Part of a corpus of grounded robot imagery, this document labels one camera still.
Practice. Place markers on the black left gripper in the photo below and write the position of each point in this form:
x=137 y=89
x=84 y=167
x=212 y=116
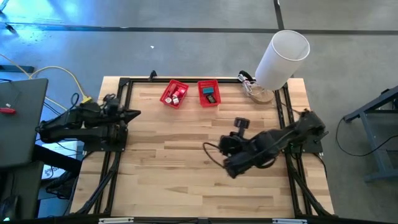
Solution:
x=113 y=112

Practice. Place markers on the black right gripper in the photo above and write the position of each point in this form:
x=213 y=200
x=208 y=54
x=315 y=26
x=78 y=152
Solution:
x=236 y=149

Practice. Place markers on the red plastic mesh basket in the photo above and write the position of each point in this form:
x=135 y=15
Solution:
x=202 y=101
x=176 y=105

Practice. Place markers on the black plastic box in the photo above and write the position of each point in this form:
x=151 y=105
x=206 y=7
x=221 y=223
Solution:
x=211 y=99

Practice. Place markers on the teal blue plastic box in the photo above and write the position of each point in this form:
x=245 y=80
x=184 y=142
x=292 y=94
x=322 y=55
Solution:
x=208 y=90

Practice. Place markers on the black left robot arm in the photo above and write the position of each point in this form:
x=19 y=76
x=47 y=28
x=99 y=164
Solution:
x=77 y=124

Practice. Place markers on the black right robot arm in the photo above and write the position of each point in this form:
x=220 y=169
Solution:
x=280 y=140

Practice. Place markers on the crumpled clear plastic bag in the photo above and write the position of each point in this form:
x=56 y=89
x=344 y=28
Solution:
x=247 y=87

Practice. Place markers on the white paper sheet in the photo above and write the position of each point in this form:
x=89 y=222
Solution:
x=59 y=149

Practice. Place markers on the white shade wooden table lamp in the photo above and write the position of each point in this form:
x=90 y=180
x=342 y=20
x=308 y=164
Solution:
x=280 y=62

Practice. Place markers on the dark grey desk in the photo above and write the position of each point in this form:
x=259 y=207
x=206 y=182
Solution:
x=21 y=133

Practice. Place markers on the black floor bar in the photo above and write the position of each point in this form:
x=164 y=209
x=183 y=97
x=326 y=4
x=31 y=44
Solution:
x=17 y=69

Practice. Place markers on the red object on desk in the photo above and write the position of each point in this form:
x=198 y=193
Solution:
x=7 y=110

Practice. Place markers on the black frame clamp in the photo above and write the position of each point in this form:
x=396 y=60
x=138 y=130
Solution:
x=152 y=74

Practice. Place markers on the silver frame bracket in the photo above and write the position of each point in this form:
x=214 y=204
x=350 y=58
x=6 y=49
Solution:
x=116 y=220
x=289 y=221

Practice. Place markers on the blue grey table frame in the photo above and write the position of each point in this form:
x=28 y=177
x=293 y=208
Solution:
x=373 y=149

